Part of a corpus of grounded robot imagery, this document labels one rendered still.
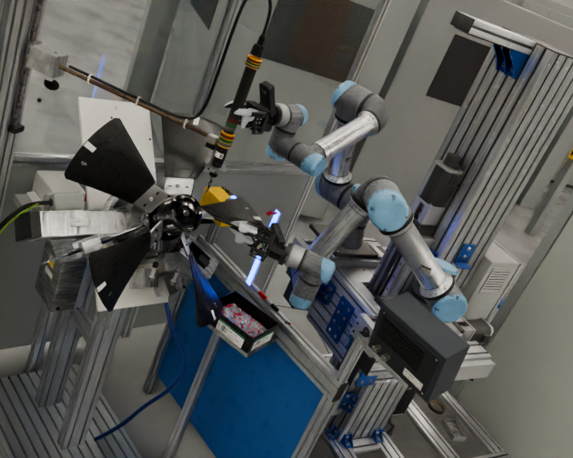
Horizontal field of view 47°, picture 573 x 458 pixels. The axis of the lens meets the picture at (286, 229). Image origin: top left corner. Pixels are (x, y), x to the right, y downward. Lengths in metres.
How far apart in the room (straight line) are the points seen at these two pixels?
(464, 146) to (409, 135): 3.48
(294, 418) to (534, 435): 1.50
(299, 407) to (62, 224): 1.04
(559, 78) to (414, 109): 3.51
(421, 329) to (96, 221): 1.01
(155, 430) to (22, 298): 0.80
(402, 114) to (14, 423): 4.15
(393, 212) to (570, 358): 1.63
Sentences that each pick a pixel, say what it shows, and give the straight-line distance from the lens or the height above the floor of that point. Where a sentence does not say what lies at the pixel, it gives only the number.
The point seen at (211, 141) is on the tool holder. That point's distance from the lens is 2.02.
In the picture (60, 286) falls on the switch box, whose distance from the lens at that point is 2.40.
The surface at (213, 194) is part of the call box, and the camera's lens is 2.57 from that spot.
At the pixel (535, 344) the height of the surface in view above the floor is 0.76.
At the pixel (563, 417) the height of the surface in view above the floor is 0.56.
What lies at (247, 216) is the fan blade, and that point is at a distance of 2.24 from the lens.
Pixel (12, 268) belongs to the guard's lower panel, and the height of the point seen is 0.49.
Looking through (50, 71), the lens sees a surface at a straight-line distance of 2.20.
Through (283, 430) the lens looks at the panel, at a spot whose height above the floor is 0.51.
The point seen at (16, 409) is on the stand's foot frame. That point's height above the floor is 0.08.
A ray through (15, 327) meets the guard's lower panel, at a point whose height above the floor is 0.17.
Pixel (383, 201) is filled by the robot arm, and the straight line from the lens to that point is 1.96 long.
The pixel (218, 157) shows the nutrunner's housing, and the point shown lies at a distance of 2.02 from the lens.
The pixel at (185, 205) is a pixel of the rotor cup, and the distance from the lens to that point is 2.02.
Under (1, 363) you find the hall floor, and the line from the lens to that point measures 3.17.
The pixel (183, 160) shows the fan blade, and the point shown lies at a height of 1.32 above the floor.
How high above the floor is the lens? 2.11
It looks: 24 degrees down
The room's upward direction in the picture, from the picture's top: 23 degrees clockwise
